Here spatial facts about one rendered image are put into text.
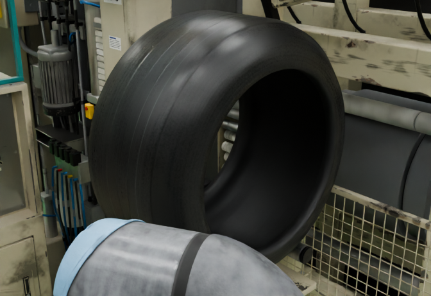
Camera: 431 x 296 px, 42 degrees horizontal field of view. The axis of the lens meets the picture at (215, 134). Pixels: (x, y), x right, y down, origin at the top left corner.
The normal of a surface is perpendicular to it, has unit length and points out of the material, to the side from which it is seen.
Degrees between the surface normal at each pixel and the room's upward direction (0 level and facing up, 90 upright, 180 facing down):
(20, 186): 90
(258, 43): 43
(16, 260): 90
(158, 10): 90
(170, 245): 16
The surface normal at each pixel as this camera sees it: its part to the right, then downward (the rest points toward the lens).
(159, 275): -0.25, -0.42
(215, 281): 0.05, -0.43
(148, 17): 0.68, 0.26
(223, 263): 0.17, -0.70
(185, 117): 0.00, -0.06
